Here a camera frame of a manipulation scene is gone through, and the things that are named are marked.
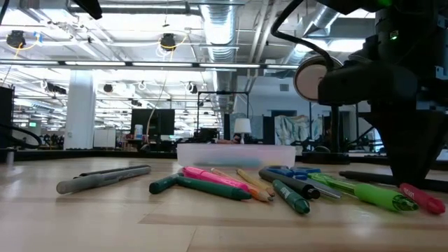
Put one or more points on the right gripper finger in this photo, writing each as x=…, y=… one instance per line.
x=409, y=147

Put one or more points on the black pen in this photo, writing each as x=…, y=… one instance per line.
x=115, y=170
x=294, y=185
x=367, y=178

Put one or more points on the red marker pen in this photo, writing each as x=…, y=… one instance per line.
x=421, y=200

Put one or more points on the green mechanical pencil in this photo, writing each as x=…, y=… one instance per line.
x=374, y=196

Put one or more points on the dark green crayon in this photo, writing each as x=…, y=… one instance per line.
x=290, y=199
x=213, y=189

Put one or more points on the orange pencil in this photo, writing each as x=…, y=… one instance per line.
x=262, y=195

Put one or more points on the yellow pencil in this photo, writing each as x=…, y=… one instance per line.
x=253, y=180

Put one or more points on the gray marker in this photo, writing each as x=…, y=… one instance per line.
x=105, y=178

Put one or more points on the pink highlighter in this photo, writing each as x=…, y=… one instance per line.
x=210, y=176

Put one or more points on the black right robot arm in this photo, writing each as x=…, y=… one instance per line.
x=409, y=28

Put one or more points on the pink-lidded clear supply box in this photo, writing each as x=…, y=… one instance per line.
x=234, y=155

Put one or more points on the black desk lamp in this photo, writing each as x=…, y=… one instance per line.
x=308, y=82

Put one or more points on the long ceiling light strip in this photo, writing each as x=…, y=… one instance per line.
x=140, y=64

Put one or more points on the patterned cloth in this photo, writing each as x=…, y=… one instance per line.
x=294, y=127

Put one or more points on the white column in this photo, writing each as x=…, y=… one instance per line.
x=80, y=108

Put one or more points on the white cabinet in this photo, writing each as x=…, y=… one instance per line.
x=104, y=138

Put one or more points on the black monitor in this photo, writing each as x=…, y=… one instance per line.
x=154, y=122

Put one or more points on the blue and white canister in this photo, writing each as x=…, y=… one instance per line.
x=138, y=131

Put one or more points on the black cabinet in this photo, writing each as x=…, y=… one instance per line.
x=6, y=115

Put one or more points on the white table lamp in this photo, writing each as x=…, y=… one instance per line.
x=242, y=126

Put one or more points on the silver ventilation duct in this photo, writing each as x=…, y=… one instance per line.
x=315, y=24
x=220, y=28

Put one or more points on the black aluminium table frame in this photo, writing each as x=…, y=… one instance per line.
x=87, y=154

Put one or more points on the gray metal post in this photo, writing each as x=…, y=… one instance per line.
x=10, y=157

